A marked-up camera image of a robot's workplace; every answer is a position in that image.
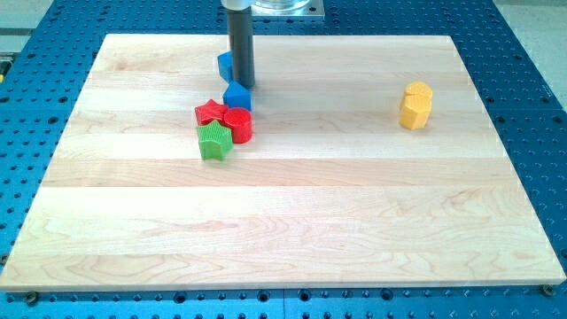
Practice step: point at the blue cube block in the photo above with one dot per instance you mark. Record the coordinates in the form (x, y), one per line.
(225, 66)

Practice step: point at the light wooden board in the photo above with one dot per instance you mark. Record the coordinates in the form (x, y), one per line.
(331, 191)

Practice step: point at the red cylinder block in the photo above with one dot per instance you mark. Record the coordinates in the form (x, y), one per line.
(239, 121)

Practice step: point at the green star block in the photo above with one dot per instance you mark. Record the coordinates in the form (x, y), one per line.
(214, 141)

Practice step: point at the blue triangular block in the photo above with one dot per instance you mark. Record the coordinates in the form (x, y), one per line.
(237, 95)

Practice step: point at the red star block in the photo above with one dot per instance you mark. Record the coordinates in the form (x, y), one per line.
(210, 111)

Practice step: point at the yellow hexagon block front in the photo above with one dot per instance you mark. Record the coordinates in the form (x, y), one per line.
(415, 111)

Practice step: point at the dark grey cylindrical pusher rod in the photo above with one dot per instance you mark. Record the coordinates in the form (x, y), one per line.
(241, 46)

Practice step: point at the yellow pentagon block rear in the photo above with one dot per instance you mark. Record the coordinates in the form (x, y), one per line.
(418, 88)

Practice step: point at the silver robot mounting plate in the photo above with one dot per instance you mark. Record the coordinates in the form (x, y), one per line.
(288, 9)

